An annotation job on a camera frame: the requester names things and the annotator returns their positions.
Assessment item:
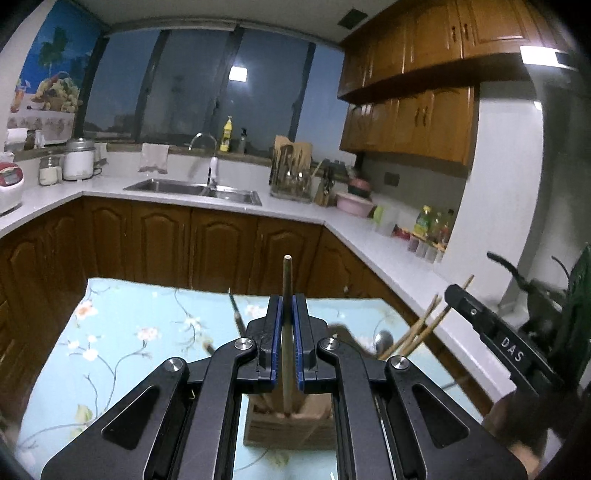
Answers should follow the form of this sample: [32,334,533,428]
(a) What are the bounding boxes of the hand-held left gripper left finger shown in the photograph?
[41,293,283,480]

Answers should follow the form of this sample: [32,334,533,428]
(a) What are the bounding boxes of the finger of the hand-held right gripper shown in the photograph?
[444,284,566,395]

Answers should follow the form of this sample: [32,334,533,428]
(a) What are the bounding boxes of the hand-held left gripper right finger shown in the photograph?
[292,293,529,480]

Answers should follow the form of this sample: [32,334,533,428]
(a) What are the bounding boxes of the metal chopstick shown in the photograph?
[227,288,247,337]

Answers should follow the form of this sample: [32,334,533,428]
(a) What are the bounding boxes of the wooden utensil holder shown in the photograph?
[242,390,338,450]

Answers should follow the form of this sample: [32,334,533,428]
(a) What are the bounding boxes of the person's right hand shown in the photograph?
[482,390,561,469]

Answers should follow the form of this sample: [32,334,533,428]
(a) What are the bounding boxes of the metal spoon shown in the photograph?
[373,330,394,361]

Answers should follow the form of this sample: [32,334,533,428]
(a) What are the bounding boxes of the row of white spice containers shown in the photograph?
[409,233,446,264]

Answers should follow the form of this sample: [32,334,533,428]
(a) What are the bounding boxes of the dark sauce bottle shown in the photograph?
[431,209,455,245]

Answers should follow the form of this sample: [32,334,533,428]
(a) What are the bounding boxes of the yellow cooking oil bottle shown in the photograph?
[413,205,435,241]

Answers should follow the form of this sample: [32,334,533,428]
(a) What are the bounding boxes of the wooden base cabinets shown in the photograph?
[0,196,495,416]

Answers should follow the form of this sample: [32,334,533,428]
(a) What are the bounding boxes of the stacked pink basins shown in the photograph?
[335,176,375,217]

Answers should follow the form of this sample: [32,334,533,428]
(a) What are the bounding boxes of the knife block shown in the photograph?
[313,166,337,207]

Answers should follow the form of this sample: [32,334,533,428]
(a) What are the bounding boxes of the blue floral tablecloth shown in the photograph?
[14,277,467,480]

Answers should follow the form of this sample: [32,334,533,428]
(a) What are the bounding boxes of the dish rack with cutting boards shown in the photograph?
[269,135,314,202]

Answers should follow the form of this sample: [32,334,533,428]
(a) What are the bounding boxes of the stainless steel sink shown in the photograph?
[123,179,262,207]

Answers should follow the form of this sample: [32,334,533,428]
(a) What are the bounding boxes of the chrome sink faucet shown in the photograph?
[188,132,220,188]

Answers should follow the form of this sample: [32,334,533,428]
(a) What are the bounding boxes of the yellow dish soap bottle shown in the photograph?
[219,115,234,154]

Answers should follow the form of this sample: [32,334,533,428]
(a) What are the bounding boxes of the pale hanging towel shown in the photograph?
[139,143,170,175]

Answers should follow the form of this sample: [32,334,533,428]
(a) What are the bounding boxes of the white light fixture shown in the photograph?
[519,45,579,71]

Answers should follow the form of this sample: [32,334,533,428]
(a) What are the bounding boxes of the white cooker with steel lid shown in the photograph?
[62,137,98,182]

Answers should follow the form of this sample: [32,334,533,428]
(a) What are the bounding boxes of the dark kitchen window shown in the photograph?
[78,28,352,158]

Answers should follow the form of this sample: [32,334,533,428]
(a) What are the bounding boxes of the glass storage jar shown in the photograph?
[38,154,63,186]

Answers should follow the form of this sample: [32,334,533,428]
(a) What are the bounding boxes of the white and red rice cooker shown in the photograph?
[0,161,26,215]

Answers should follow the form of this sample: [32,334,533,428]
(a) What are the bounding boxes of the ceiling vent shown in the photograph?
[337,8,369,29]

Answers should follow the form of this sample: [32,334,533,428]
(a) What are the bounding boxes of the paper towel roll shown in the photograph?
[4,128,29,153]

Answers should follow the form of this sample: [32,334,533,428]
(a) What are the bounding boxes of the wooden wall cabinets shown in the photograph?
[337,0,555,167]

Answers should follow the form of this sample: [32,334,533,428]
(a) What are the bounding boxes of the fruit wall poster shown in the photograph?
[7,0,103,139]

